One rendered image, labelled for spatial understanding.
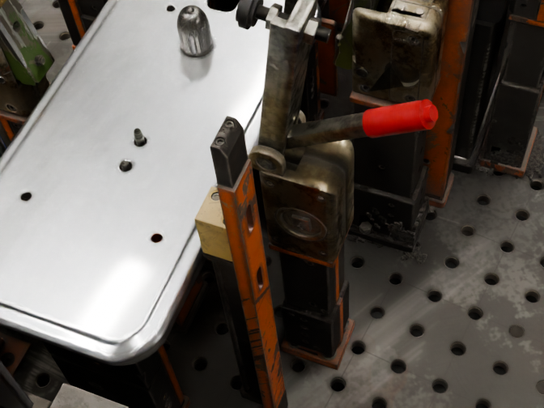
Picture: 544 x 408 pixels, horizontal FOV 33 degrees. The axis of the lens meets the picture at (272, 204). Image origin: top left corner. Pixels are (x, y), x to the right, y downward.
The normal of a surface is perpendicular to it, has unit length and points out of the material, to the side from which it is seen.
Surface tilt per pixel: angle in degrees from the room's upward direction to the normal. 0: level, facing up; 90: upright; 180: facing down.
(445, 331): 0
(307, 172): 0
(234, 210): 90
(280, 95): 90
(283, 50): 90
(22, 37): 78
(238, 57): 0
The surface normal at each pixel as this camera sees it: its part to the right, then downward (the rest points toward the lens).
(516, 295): -0.07, -0.55
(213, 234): -0.37, 0.79
